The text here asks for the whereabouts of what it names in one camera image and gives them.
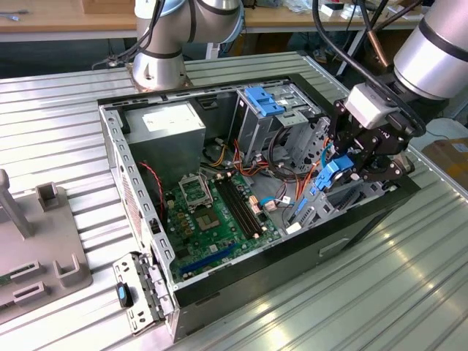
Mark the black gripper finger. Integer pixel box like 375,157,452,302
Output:
350,157,403,184
331,98,363,164

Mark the blue data wire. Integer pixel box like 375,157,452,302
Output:
320,142,334,175

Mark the orange power wire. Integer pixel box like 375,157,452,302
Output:
292,135,333,208

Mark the cardboard box with yellow tape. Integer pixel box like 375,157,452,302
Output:
420,137,468,191

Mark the white side table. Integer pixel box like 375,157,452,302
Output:
416,116,468,147

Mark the black tripod leg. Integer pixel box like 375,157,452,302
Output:
335,0,389,77

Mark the blue plastic drive latch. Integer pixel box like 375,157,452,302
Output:
245,86,288,117

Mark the grey optical drive cage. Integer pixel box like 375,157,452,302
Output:
232,83,319,167

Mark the large cardboard box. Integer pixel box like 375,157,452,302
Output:
363,31,421,80

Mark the black RAM slot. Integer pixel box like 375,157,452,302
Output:
228,173,265,237
219,175,256,239
214,175,252,241
224,174,261,238

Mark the small white box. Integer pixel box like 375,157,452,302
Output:
341,5,370,20

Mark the white box with black item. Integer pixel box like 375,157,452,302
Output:
320,2,345,18

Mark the black open PC case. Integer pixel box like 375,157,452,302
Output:
95,74,421,343

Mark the wooden desk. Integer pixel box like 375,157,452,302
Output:
239,5,421,37
0,0,139,42

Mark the green motherboard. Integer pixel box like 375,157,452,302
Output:
162,171,284,282

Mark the metal socket cover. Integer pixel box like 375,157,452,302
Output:
177,173,214,208

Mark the silver power supply unit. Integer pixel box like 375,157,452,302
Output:
122,101,206,191

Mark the blue expansion slot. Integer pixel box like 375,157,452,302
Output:
180,244,238,276

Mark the small cardboard box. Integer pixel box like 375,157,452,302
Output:
80,0,137,15

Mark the grey parts rack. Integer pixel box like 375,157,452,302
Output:
0,167,94,319

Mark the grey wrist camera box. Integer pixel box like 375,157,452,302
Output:
344,83,391,129

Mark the black cable loop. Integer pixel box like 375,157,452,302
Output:
268,126,294,181

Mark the orange red wire bundle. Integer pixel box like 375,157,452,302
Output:
232,140,282,186

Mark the yellow black wire bundle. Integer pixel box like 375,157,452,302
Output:
214,137,230,170

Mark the red black twisted wire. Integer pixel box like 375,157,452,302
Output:
140,162,167,222

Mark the silver hinged slot bracket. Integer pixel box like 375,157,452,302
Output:
111,250,176,336

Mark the black blue bracket latch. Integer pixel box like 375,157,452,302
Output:
116,281,133,308

